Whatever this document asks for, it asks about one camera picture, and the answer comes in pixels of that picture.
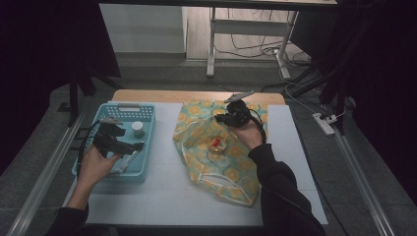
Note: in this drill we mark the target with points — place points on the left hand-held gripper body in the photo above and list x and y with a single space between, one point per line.
106 139

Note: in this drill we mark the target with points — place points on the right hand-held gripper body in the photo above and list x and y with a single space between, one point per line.
241 113

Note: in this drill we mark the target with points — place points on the light blue plastic basket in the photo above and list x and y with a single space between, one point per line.
147 137

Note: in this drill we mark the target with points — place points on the small jar with white lid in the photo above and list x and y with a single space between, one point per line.
138 128

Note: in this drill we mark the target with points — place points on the white tube with red cap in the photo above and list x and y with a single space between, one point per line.
126 162

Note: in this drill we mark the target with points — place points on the round gold tin red label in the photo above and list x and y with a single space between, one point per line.
216 144

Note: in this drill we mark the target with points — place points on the orange-print green fabric bag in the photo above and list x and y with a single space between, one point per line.
209 170

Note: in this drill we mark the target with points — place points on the person's right hand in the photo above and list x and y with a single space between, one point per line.
250 136

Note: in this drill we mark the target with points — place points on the person's left hand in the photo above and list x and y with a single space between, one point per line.
95 164

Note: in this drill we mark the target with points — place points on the white table mat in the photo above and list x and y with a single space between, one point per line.
164 196

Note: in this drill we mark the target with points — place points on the white-framed desk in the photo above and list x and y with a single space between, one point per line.
246 27

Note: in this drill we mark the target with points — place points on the white power strip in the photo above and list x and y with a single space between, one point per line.
323 124

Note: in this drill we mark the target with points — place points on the white cabinet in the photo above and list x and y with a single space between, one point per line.
141 29

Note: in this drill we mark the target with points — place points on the aluminium rail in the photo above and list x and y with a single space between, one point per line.
46 177
364 183

